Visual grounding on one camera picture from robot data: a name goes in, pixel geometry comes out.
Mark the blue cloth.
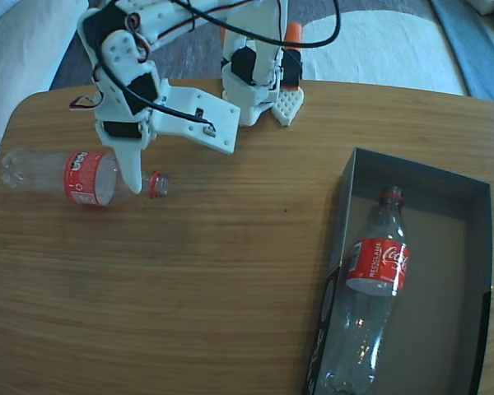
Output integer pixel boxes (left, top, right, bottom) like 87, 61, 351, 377
430, 0, 494, 102

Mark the clear bottle Coca-Cola script label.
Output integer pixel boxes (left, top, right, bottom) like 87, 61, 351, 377
317, 185, 411, 394

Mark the white sofa cushion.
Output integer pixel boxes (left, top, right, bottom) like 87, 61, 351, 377
0, 0, 90, 207

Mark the black cable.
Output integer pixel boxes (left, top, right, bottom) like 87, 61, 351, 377
91, 0, 342, 135

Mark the clear bottle red printed label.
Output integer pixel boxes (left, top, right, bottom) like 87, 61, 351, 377
2, 146, 170, 207

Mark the white rug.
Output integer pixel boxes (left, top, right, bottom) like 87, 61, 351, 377
302, 10, 466, 96

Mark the flat white camera mount plate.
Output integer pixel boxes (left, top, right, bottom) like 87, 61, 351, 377
150, 79, 242, 156

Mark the grey cardboard box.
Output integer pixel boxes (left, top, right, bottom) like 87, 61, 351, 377
302, 146, 494, 395

